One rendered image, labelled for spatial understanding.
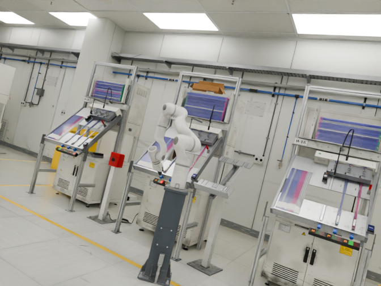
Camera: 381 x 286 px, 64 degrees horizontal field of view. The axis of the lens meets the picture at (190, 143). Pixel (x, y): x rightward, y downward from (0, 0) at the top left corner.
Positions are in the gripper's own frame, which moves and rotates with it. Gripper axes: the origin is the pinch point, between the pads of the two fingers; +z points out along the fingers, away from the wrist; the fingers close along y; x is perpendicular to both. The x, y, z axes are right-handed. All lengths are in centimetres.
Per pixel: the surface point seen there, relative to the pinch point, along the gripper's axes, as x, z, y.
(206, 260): -37, 57, 60
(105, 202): -25, 50, -73
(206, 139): 59, 0, 20
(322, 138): 84, -10, 129
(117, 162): 8, 16, -69
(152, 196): 3, 48, -25
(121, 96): 89, -14, -117
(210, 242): -24, 46, 60
